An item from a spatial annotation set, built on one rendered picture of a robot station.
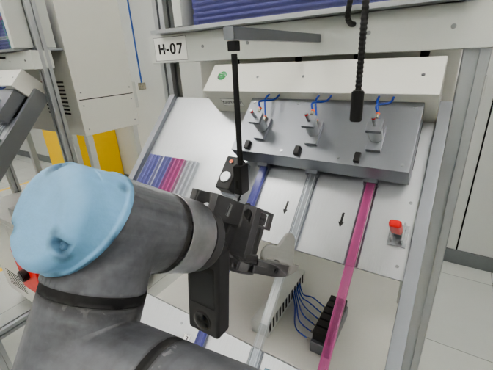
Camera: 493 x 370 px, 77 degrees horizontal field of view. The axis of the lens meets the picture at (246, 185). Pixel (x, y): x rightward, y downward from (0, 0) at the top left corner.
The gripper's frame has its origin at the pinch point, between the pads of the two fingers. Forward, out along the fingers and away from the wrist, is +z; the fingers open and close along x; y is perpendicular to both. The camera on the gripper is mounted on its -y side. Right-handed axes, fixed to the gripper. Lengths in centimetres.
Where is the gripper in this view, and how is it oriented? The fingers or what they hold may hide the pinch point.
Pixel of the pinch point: (264, 261)
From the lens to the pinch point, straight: 50.8
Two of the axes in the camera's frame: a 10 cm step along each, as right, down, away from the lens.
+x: -8.5, -1.6, 5.1
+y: 2.6, -9.6, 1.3
